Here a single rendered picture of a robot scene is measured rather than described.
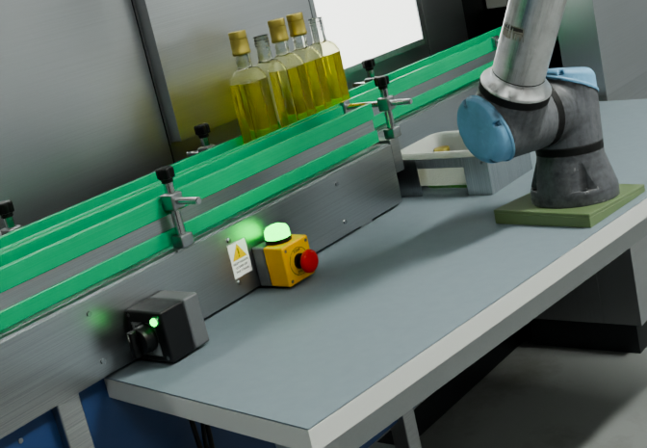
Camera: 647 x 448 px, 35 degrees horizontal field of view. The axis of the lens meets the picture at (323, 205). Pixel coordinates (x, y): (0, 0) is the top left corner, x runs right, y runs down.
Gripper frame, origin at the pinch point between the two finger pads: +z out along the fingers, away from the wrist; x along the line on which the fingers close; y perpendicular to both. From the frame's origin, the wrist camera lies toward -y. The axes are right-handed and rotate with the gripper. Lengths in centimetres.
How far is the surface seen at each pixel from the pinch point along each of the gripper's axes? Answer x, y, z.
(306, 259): 38, 5, 38
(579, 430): -49, 9, 118
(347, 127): 6.1, 16.3, 24.0
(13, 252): 78, 24, 22
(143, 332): 71, 9, 37
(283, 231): 38, 9, 34
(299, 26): -1.3, 28.7, 4.4
